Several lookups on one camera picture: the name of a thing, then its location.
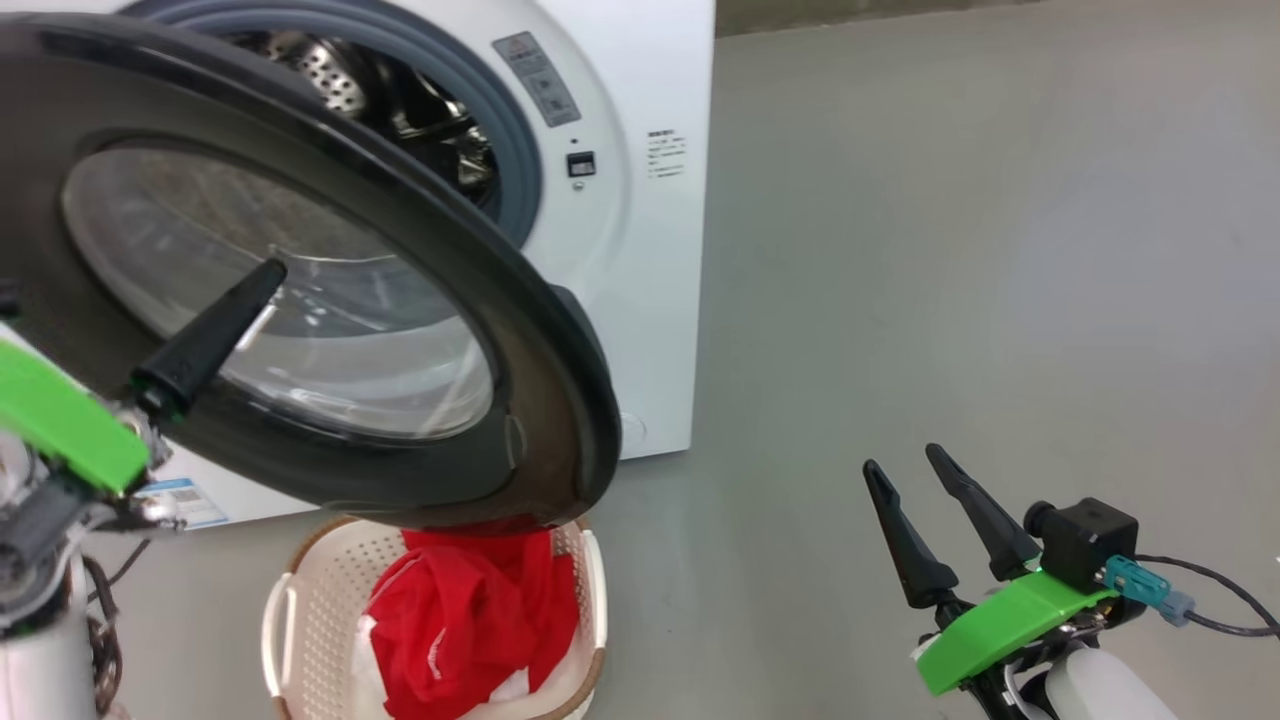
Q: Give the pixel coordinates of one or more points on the blue energy label sticker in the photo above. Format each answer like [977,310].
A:
[190,505]

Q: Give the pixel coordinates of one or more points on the white front-load washing machine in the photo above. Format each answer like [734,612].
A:
[640,300]

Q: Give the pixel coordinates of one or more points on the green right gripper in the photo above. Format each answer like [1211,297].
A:
[1010,620]

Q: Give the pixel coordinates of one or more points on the red and white garment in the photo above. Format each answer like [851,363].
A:
[470,620]

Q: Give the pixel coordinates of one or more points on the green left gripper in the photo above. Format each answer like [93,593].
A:
[60,420]

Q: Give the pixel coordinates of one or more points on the dark skirting board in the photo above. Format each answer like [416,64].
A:
[850,15]

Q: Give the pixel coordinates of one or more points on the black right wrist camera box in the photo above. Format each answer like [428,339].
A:
[1085,540]

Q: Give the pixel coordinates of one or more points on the cream perforated laundry basket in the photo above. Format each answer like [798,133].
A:
[320,610]

